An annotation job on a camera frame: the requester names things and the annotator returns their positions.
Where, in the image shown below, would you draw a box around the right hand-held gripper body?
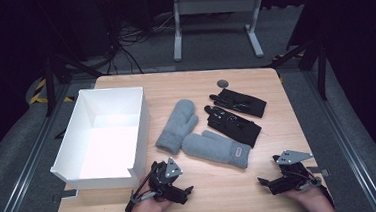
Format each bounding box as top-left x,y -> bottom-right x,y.
265,147 -> 318,197

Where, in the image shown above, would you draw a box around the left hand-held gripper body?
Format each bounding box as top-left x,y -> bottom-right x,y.
146,155 -> 188,207

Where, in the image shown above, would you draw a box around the grey mitten with label patch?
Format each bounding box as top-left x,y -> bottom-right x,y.
180,126 -> 254,174

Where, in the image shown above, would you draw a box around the black glove with white print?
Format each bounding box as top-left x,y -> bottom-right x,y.
208,86 -> 269,122
203,101 -> 264,152

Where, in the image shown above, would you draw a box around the plain grey fleece mitten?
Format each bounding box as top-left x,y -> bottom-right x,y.
152,97 -> 202,156

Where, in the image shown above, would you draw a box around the white storage box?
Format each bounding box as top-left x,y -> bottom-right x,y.
44,84 -> 155,194

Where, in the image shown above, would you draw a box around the person's right hand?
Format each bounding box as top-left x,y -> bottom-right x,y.
283,183 -> 338,212

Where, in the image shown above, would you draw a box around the black table edge clamp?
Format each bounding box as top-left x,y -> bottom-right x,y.
51,189 -> 79,204
306,164 -> 331,180

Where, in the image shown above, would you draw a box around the grey round table grommet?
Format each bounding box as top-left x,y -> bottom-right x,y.
216,78 -> 230,90

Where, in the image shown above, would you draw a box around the black tripod stand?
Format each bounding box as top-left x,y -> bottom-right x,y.
261,35 -> 331,106
40,51 -> 108,118

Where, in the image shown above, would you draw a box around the yellow black hazard tape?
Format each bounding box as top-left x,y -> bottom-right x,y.
27,76 -> 75,106

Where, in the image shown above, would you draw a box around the right hand-held gripper cable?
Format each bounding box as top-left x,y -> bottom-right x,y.
297,167 -> 335,211

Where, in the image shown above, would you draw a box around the aluminium floor rail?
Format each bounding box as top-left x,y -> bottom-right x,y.
302,66 -> 376,212
0,83 -> 81,212

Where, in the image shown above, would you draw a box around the bundle of black floor cables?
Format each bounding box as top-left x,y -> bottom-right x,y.
96,0 -> 182,77

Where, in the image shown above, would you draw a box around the grey metal desk frame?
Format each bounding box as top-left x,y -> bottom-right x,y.
169,0 -> 270,65

